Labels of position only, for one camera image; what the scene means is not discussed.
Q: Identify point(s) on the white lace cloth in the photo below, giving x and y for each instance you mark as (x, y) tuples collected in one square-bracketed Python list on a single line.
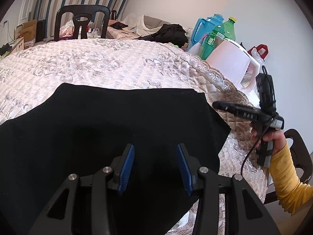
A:
[(141, 24)]

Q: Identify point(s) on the green plastic bottle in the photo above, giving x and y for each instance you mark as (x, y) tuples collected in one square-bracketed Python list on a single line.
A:
[(225, 28)]

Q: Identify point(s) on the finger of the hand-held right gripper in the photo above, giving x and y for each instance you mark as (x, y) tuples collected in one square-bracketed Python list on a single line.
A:
[(222, 105)]

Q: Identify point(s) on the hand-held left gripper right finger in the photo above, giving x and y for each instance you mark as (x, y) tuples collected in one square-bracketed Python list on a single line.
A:
[(183, 169)]

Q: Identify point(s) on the white paper roll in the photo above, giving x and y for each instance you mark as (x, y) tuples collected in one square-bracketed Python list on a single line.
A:
[(229, 58)]

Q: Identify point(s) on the clear plastic bag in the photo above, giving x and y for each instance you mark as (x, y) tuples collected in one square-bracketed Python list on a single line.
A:
[(67, 29)]

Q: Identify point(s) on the black box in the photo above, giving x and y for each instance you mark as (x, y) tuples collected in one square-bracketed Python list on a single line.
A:
[(41, 30)]

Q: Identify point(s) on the white quilted floral bedspread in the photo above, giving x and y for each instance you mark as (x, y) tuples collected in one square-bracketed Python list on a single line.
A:
[(97, 61)]

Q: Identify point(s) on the blue plastic water jug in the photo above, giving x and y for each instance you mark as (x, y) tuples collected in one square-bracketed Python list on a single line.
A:
[(203, 27)]

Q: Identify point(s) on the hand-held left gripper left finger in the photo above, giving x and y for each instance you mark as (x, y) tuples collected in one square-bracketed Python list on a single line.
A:
[(127, 169)]

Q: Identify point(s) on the dark plastic chair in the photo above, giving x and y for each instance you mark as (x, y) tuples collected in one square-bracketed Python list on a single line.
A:
[(58, 24), (299, 151)]

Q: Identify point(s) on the person's right forearm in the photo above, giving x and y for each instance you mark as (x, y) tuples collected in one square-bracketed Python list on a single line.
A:
[(286, 176)]

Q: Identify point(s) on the brown cardboard box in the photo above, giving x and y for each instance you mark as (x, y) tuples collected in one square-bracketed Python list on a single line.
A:
[(27, 28)]

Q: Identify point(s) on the person's right hand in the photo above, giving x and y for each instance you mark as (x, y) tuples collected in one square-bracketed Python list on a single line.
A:
[(277, 139)]

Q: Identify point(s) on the black cloth pile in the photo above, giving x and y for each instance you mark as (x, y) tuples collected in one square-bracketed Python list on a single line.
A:
[(171, 33)]

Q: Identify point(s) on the black pants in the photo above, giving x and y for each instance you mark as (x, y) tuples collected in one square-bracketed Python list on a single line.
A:
[(97, 117)]

